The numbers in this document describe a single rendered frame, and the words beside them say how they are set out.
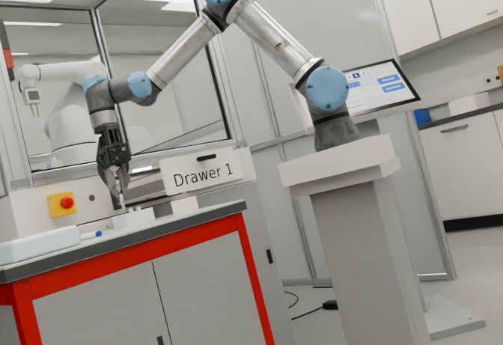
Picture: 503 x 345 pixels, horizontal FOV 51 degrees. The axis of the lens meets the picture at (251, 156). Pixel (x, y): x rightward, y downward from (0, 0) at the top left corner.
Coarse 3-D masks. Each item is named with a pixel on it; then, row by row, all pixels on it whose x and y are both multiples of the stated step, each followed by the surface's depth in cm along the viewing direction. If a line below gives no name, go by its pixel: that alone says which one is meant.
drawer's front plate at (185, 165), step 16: (160, 160) 157; (176, 160) 160; (192, 160) 164; (208, 160) 168; (224, 160) 173; (176, 176) 159; (192, 176) 163; (208, 176) 167; (224, 176) 171; (176, 192) 157
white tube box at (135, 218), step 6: (138, 210) 150; (144, 210) 151; (150, 210) 152; (114, 216) 156; (120, 216) 151; (126, 216) 148; (132, 216) 149; (138, 216) 150; (144, 216) 151; (150, 216) 152; (114, 222) 157; (120, 222) 152; (126, 222) 148; (132, 222) 148; (138, 222) 149; (144, 222) 150; (114, 228) 158
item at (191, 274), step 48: (96, 240) 112; (144, 240) 117; (192, 240) 127; (240, 240) 138; (0, 288) 103; (48, 288) 102; (96, 288) 109; (144, 288) 116; (192, 288) 125; (240, 288) 134; (0, 336) 108; (48, 336) 101; (96, 336) 107; (144, 336) 114; (192, 336) 122; (240, 336) 131
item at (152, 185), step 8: (152, 176) 164; (160, 176) 161; (128, 184) 175; (136, 184) 171; (144, 184) 167; (152, 184) 164; (160, 184) 161; (120, 192) 179; (128, 192) 175; (136, 192) 171; (144, 192) 168; (152, 192) 165; (160, 192) 162; (128, 200) 176; (136, 200) 184
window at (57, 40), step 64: (0, 0) 170; (64, 0) 185; (128, 0) 203; (192, 0) 226; (64, 64) 180; (128, 64) 198; (192, 64) 219; (64, 128) 176; (128, 128) 192; (192, 128) 212
